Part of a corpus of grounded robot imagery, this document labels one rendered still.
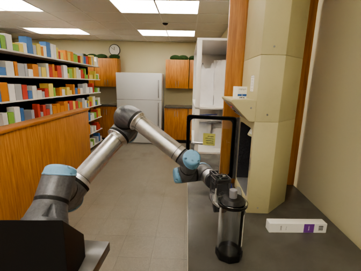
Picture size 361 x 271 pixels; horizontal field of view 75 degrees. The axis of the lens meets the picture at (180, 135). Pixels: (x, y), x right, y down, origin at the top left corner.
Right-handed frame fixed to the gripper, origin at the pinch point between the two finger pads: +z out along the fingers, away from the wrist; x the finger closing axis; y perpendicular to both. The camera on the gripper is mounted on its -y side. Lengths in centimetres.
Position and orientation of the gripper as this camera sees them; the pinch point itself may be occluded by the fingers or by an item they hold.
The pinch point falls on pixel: (231, 206)
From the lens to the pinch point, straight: 92.7
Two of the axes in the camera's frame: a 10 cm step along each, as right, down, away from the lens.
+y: 0.2, -9.8, -2.0
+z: 2.3, 2.0, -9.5
